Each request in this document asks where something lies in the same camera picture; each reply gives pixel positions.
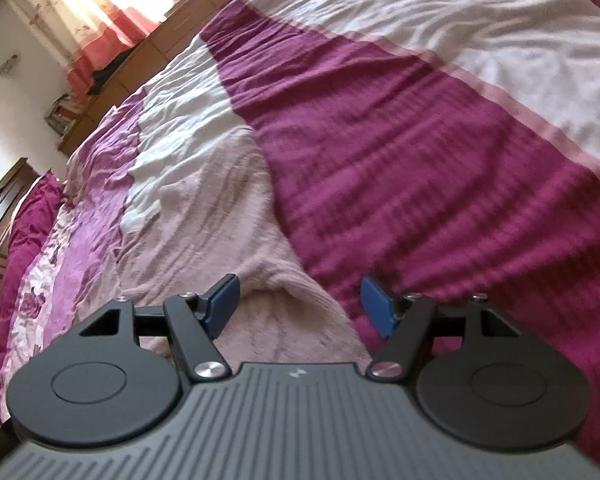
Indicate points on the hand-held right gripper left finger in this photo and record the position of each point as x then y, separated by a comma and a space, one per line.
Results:
224, 306

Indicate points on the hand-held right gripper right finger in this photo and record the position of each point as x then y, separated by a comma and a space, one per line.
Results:
376, 306

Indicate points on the pink knit sweater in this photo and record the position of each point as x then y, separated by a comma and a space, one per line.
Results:
215, 210

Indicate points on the pink magenta patchwork bedspread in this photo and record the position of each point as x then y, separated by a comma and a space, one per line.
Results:
405, 135

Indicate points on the stack of books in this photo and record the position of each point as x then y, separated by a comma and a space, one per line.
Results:
66, 110

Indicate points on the light wooden cabinet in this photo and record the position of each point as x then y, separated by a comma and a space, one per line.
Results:
130, 67

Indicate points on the dark cloth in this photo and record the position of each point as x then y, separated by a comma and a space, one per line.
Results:
110, 76

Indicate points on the white and red curtain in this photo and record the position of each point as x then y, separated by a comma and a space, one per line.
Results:
87, 15

